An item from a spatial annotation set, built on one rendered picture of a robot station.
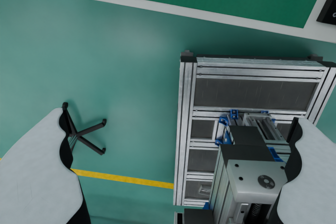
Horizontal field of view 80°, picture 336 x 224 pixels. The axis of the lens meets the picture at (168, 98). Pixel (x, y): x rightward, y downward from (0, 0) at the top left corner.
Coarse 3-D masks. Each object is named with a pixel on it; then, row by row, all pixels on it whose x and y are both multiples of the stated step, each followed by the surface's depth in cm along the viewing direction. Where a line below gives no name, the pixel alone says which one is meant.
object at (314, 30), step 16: (112, 0) 47; (128, 0) 46; (144, 0) 46; (320, 0) 45; (192, 16) 47; (208, 16) 47; (224, 16) 47; (288, 32) 48; (304, 32) 48; (320, 32) 48
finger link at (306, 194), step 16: (304, 128) 10; (304, 144) 9; (320, 144) 9; (288, 160) 9; (304, 160) 8; (320, 160) 8; (288, 176) 9; (304, 176) 7; (320, 176) 7; (288, 192) 7; (304, 192) 7; (320, 192) 7; (272, 208) 7; (288, 208) 6; (304, 208) 6; (320, 208) 6
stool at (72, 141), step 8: (64, 104) 147; (104, 120) 153; (72, 128) 154; (88, 128) 154; (96, 128) 153; (72, 136) 154; (80, 136) 159; (72, 144) 150; (88, 144) 162; (104, 152) 171
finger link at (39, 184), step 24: (48, 120) 10; (24, 144) 8; (48, 144) 8; (0, 168) 7; (24, 168) 7; (48, 168) 7; (0, 192) 6; (24, 192) 6; (48, 192) 6; (72, 192) 6; (0, 216) 6; (24, 216) 6; (48, 216) 6; (72, 216) 6
